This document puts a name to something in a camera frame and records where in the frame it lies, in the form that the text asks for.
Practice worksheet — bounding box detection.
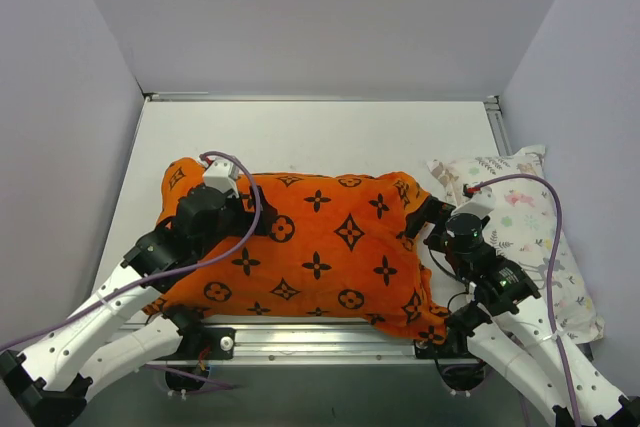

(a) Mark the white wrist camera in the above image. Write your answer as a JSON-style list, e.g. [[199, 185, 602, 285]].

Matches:
[[452, 185, 496, 220], [203, 157, 240, 198]]

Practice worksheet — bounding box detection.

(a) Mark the back aluminium rail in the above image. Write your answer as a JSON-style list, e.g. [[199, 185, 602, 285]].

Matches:
[[143, 92, 500, 105]]

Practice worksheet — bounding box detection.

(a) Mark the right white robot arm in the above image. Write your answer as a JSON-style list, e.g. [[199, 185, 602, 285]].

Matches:
[[405, 194, 639, 426]]

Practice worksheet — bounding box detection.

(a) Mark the aluminium rail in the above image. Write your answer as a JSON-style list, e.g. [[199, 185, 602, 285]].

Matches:
[[143, 92, 500, 105], [161, 322, 475, 366], [484, 96, 513, 156]]

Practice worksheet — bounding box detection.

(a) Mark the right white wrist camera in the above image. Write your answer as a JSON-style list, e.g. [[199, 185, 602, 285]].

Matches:
[[452, 185, 496, 220]]

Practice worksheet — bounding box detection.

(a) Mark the right aluminium rail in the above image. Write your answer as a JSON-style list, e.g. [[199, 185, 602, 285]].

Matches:
[[484, 96, 513, 156]]

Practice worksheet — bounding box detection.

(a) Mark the front aluminium rail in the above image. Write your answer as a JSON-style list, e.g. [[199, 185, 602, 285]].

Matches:
[[161, 322, 475, 366]]

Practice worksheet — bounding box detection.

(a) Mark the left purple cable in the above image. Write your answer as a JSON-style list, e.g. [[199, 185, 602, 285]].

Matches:
[[0, 150, 263, 353]]

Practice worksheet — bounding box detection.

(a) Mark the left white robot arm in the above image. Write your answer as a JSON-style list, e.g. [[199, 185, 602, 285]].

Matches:
[[1, 184, 277, 426]]

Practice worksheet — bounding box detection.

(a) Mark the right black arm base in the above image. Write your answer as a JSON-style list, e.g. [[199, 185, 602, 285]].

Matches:
[[414, 305, 491, 361]]

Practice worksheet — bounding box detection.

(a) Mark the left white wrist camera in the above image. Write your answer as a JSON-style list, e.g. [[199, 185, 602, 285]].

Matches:
[[203, 157, 240, 198]]

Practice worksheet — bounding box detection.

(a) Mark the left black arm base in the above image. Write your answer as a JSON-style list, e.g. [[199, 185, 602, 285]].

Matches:
[[165, 310, 236, 361]]

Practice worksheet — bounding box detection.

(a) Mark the orange black patterned pillowcase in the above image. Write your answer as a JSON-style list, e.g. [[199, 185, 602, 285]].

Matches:
[[144, 172, 448, 345]]

